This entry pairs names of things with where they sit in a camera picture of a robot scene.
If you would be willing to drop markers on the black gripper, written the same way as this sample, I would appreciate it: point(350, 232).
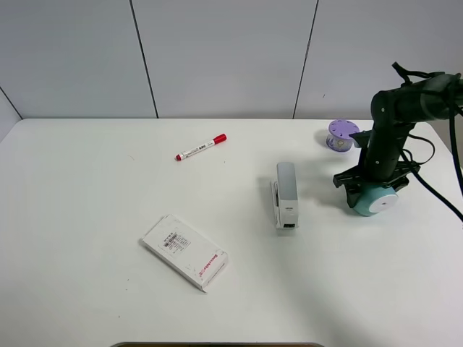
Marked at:
point(379, 163)

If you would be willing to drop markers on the teal pencil sharpener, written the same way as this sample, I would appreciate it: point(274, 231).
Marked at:
point(375, 199)

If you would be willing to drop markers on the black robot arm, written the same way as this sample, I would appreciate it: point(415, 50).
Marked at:
point(421, 97)

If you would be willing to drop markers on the white grey stapler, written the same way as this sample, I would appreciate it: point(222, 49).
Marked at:
point(285, 197)

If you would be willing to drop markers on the purple round container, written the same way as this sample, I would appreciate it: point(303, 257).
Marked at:
point(339, 135)

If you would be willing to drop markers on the red white marker pen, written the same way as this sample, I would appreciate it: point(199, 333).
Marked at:
point(188, 153)

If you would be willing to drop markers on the white cardboard box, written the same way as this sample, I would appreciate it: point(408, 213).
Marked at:
point(189, 253)

